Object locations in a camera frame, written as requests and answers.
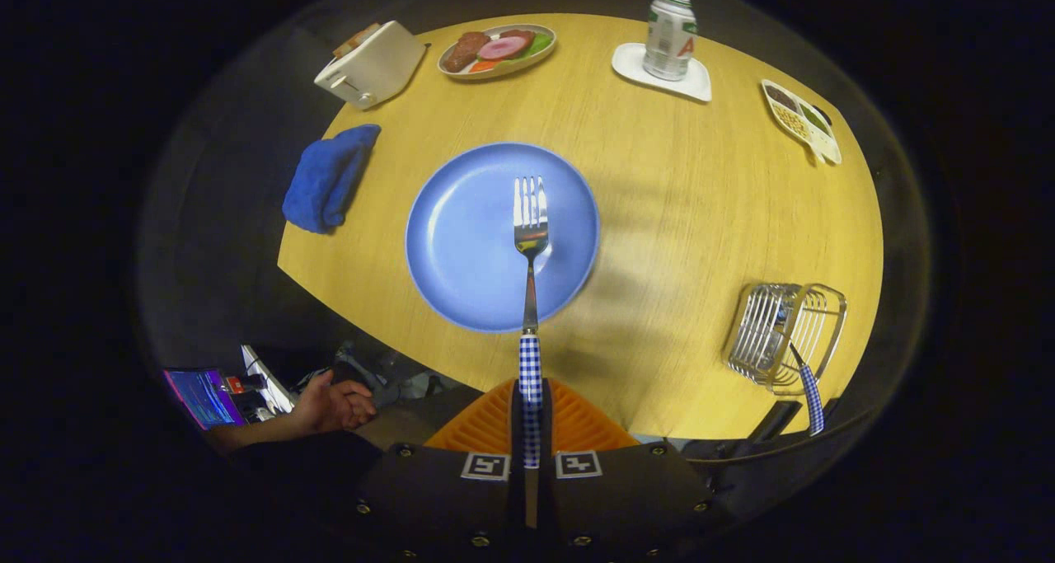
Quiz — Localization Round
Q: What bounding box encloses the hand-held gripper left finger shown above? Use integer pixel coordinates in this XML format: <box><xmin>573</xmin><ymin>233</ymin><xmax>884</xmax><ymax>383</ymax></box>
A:
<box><xmin>350</xmin><ymin>378</ymin><xmax>528</xmax><ymax>563</ymax></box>

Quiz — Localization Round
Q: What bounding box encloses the blue folded towel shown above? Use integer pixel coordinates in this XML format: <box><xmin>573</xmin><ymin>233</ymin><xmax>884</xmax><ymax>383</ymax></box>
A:
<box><xmin>282</xmin><ymin>124</ymin><xmax>382</xmax><ymax>235</ymax></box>

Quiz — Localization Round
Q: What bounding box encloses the checked handle fork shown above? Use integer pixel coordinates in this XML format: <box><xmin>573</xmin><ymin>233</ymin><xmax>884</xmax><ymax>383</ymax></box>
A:
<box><xmin>513</xmin><ymin>176</ymin><xmax>551</xmax><ymax>469</ymax></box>

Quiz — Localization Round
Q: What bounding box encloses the checked handle spoon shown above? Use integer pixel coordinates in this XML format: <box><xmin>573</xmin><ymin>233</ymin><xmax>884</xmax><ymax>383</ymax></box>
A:
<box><xmin>771</xmin><ymin>303</ymin><xmax>826</xmax><ymax>437</ymax></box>

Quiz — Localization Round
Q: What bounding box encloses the white divided dish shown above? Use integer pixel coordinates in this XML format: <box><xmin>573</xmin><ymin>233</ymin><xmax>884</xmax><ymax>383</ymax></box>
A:
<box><xmin>760</xmin><ymin>79</ymin><xmax>843</xmax><ymax>167</ymax></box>

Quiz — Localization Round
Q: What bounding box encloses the pile of yellow beans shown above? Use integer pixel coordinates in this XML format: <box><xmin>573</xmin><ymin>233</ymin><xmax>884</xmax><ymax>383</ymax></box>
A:
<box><xmin>776</xmin><ymin>106</ymin><xmax>813</xmax><ymax>141</ymax></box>

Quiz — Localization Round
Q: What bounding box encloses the pink ham slice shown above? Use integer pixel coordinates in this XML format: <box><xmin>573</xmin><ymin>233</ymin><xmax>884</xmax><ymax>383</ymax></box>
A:
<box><xmin>478</xmin><ymin>36</ymin><xmax>530</xmax><ymax>61</ymax></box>

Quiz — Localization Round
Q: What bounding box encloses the blue round plate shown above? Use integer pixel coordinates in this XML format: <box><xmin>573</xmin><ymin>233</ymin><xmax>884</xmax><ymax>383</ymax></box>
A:
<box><xmin>404</xmin><ymin>141</ymin><xmax>601</xmax><ymax>334</ymax></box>

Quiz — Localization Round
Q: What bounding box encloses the grey food plate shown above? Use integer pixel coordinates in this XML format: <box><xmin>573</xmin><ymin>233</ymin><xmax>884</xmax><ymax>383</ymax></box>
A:
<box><xmin>437</xmin><ymin>23</ymin><xmax>558</xmax><ymax>81</ymax></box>

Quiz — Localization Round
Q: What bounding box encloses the white square coaster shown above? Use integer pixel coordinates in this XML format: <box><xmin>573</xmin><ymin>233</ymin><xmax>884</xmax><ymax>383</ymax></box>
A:
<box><xmin>612</xmin><ymin>42</ymin><xmax>713</xmax><ymax>103</ymax></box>

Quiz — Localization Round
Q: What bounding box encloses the metal wire basket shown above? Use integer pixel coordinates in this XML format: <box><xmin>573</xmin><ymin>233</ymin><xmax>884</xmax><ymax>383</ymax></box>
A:
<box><xmin>723</xmin><ymin>282</ymin><xmax>848</xmax><ymax>396</ymax></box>

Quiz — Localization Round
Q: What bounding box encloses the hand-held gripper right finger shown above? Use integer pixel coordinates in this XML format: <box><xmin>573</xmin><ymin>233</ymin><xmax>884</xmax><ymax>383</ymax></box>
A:
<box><xmin>540</xmin><ymin>377</ymin><xmax>722</xmax><ymax>563</ymax></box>

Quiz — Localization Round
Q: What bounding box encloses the white flat device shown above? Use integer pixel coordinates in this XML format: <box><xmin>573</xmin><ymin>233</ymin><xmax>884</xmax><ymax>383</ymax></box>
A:
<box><xmin>241</xmin><ymin>345</ymin><xmax>296</xmax><ymax>415</ymax></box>

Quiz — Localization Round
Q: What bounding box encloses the open laptop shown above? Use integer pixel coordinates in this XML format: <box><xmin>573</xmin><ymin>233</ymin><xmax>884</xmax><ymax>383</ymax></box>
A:
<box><xmin>162</xmin><ymin>368</ymin><xmax>246</xmax><ymax>430</ymax></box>

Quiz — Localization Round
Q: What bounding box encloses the white drink bottle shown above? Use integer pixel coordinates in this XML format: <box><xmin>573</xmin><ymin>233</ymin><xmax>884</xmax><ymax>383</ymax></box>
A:
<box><xmin>643</xmin><ymin>0</ymin><xmax>698</xmax><ymax>82</ymax></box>

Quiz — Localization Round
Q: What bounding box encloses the black table bracket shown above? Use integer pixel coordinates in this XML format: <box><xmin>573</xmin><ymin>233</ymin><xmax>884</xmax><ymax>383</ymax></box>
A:
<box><xmin>746</xmin><ymin>400</ymin><xmax>800</xmax><ymax>444</ymax></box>

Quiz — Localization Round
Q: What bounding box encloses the white toaster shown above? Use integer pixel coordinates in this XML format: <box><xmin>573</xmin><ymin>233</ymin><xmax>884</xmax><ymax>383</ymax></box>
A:
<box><xmin>313</xmin><ymin>21</ymin><xmax>428</xmax><ymax>110</ymax></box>

